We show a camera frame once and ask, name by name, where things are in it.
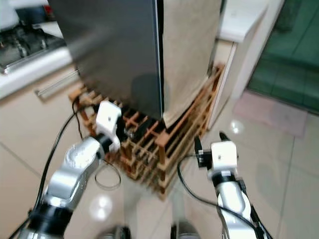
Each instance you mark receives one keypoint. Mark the white pot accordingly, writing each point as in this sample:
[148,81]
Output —
[7,12]

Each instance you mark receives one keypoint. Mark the beige kitchen cabinet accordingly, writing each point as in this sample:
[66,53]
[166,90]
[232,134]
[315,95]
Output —
[30,139]

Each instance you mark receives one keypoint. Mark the grey left robot foot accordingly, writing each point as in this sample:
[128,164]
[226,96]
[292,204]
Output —
[112,234]

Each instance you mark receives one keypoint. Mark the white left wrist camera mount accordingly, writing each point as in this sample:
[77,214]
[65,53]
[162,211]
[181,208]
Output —
[108,117]

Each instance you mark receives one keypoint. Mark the wooden slatted rack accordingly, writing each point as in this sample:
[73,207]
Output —
[165,142]

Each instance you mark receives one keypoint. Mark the steel gas stove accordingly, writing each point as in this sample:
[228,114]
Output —
[30,45]

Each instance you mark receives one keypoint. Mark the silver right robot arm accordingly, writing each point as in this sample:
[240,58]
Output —
[232,204]

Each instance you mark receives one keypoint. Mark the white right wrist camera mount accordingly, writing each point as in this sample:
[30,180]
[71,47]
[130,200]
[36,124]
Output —
[223,157]

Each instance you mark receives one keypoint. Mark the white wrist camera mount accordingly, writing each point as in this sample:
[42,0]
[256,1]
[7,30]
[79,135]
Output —
[108,117]
[223,157]

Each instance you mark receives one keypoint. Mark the pink floor mat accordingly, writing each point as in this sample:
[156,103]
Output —
[274,112]

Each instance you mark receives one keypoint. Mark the green glass sliding door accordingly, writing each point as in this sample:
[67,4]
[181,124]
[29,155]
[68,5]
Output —
[289,50]

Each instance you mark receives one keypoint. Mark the grey right robot foot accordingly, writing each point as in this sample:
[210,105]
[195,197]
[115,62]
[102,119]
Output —
[185,233]

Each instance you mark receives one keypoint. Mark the grey robot foot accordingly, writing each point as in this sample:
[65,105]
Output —
[112,234]
[185,233]

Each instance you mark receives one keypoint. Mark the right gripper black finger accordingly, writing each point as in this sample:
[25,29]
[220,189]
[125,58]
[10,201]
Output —
[198,145]
[223,136]

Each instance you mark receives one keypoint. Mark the dark grey mini fridge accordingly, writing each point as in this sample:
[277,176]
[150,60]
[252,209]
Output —
[109,50]

